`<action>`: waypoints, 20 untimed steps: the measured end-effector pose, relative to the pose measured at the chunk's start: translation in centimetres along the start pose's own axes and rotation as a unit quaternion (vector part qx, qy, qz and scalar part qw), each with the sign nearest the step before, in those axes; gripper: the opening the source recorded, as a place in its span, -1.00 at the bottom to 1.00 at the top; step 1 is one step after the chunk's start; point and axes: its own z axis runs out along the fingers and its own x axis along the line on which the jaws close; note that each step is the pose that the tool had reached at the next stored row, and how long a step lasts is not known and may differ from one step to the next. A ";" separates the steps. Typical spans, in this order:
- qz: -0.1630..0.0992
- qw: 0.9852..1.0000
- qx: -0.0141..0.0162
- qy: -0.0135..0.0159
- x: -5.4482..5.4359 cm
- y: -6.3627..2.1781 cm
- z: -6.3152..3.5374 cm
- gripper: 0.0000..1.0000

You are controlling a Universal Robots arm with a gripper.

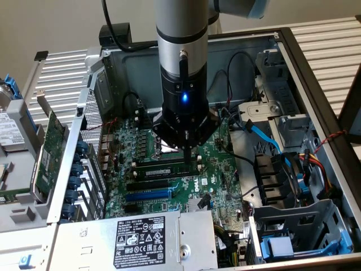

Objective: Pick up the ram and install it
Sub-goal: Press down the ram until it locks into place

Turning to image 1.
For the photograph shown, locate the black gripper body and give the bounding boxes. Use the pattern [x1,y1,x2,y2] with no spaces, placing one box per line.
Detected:
[160,68,210,148]

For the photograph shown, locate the green RAM stick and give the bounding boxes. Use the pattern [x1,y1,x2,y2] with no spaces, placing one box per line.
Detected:
[0,187,30,196]
[132,164,200,178]

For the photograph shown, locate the RAM slot white clips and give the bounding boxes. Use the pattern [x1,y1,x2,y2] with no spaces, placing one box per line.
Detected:
[135,108,163,117]
[131,154,203,169]
[135,115,159,125]
[130,165,204,183]

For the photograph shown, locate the metal CPU socket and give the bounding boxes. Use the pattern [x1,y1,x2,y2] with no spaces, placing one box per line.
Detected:
[151,129,198,160]

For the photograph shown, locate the green motherboard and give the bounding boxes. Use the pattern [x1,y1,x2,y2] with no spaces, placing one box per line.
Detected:
[100,104,253,268]

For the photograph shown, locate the long black expansion slot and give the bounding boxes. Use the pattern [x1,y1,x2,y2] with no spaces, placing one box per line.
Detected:
[126,179,170,193]

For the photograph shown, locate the metal optical drive cage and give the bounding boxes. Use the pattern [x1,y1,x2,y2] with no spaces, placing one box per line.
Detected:
[236,49,315,150]

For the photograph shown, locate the grey open PC case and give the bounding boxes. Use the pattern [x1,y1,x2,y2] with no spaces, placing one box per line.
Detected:
[0,27,361,271]

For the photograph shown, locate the blue expansion slot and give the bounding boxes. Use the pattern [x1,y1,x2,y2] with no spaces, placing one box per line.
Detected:
[125,189,172,203]

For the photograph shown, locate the silver finned heat sink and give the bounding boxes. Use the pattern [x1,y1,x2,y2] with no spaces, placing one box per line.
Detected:
[186,197,212,213]

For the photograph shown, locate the black box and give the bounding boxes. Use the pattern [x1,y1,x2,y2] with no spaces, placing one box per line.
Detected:
[98,24,133,48]

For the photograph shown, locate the short black expansion slot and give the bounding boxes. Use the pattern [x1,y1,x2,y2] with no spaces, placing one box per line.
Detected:
[123,203,142,214]

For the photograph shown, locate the green graphics card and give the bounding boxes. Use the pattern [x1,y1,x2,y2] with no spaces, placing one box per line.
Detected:
[29,89,71,204]

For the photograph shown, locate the empty blue disk carrier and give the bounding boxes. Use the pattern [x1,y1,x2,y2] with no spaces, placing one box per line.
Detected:
[261,230,353,262]

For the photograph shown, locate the grey power supply unit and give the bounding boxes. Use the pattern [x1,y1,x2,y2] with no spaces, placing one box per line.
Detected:
[46,210,219,271]

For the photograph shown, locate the dark panel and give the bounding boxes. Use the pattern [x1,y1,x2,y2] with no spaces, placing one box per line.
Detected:
[337,63,361,145]

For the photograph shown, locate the grey hard disk cage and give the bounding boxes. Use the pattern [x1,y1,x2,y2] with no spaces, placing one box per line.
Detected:
[248,198,355,266]

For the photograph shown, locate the grey parts rack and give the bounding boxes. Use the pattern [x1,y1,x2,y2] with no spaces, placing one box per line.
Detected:
[0,98,71,234]

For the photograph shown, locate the hard disk in blue carrier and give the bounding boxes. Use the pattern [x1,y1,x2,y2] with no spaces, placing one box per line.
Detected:
[0,73,39,155]

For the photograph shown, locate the silver CPU chip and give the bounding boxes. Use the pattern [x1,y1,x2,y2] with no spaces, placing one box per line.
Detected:
[0,162,10,190]

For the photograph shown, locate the blue case latch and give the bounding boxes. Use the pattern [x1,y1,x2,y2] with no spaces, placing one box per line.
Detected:
[18,253,36,270]

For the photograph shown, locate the black gripper connector cable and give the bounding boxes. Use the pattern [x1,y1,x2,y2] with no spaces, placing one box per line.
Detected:
[179,49,190,87]

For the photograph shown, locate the thick black cable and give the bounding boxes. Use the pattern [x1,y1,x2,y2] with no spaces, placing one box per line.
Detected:
[219,110,256,167]

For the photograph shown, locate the black fan cable loop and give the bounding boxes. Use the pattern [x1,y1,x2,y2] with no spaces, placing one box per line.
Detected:
[122,91,147,124]

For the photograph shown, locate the thin black looped cable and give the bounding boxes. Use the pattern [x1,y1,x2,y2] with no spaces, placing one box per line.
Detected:
[225,51,258,113]

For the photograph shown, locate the blue data cable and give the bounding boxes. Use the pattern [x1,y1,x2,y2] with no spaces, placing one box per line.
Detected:
[244,119,308,195]

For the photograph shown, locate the black data connector cable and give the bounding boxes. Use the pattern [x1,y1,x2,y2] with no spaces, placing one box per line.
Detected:
[197,193,213,210]

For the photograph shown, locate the red black twisted wire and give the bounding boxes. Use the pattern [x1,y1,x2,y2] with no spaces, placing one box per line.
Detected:
[312,129,348,155]
[83,117,119,132]

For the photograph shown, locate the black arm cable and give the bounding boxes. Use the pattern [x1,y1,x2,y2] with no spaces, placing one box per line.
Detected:
[101,0,159,53]

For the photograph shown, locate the red yellow power wires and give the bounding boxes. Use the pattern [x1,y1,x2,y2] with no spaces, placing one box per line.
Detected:
[298,149,336,198]

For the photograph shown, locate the yellow black power cable bundle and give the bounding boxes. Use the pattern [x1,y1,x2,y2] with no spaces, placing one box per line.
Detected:
[213,222,246,268]

